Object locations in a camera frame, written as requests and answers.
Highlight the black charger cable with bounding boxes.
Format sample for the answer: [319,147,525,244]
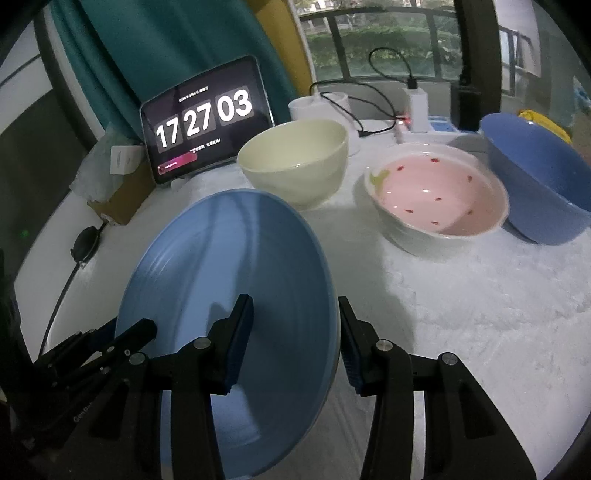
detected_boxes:
[308,47,419,138]

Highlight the cream bowl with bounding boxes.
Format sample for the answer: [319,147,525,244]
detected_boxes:
[237,117,349,210]

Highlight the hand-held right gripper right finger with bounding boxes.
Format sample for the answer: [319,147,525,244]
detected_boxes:
[338,295,539,480]

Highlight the yellow packet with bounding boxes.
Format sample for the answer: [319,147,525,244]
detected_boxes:
[517,109,573,141]

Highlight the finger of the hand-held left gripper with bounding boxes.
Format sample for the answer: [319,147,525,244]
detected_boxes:
[55,318,158,393]
[32,322,116,370]

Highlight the white power strip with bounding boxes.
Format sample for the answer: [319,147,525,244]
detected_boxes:
[394,115,462,144]

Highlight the black power adapter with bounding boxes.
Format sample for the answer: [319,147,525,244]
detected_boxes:
[450,65,483,131]

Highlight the white paper tag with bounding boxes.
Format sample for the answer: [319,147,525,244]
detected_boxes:
[111,145,144,176]

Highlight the black tablet with clock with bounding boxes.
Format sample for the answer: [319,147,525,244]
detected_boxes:
[140,55,276,185]

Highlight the pink dotted bowl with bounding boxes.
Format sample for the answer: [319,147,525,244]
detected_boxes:
[364,142,509,257]

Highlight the white charger plug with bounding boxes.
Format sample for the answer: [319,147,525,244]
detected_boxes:
[405,78,430,132]

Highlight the dark sliding door frame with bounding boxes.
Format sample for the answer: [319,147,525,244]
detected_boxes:
[455,0,502,93]

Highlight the blue bowl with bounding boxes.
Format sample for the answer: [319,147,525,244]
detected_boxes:
[479,113,591,245]

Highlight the blue plate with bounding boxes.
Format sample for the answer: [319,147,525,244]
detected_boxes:
[115,188,341,478]

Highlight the black balcony railing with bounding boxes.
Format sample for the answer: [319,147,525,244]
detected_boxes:
[298,9,541,97]

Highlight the teal curtain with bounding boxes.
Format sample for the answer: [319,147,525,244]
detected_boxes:
[51,0,296,139]

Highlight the white desk lamp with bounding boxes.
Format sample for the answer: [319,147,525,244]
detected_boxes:
[288,91,362,158]

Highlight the brown cardboard box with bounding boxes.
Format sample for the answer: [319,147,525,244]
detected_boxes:
[88,173,155,226]

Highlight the black round disc with cable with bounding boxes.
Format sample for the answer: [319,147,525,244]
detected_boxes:
[39,225,106,356]

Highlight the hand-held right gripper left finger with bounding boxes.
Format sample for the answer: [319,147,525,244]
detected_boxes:
[28,293,254,480]

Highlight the clear plastic bag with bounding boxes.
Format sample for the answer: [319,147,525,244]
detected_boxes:
[69,122,146,204]

